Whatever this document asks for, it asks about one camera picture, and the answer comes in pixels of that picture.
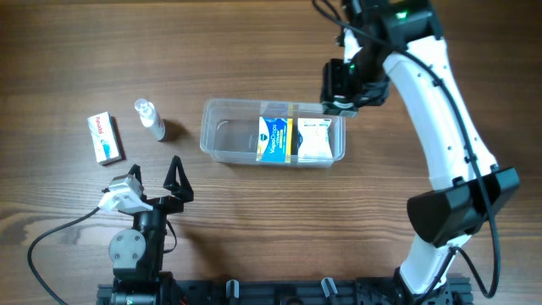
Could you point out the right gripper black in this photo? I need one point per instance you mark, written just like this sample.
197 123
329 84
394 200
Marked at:
339 108

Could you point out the blue VapoDrops box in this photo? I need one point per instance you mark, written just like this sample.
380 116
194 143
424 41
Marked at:
274 141

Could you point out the white pouch packet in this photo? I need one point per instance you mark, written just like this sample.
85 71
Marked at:
313 140

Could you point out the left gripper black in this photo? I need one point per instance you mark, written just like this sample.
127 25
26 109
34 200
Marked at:
161 204

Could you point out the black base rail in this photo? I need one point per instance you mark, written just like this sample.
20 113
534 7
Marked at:
362 291

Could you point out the white Panadol box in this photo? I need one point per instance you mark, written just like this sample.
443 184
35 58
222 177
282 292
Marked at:
103 135

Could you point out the white spray bottle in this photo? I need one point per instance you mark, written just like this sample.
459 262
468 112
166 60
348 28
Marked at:
150 118

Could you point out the clear plastic container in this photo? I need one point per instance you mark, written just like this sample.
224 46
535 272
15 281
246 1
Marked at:
230 130

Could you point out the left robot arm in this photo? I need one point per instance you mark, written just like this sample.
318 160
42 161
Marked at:
137 253

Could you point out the green round-label box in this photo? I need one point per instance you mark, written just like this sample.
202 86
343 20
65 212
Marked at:
335 108

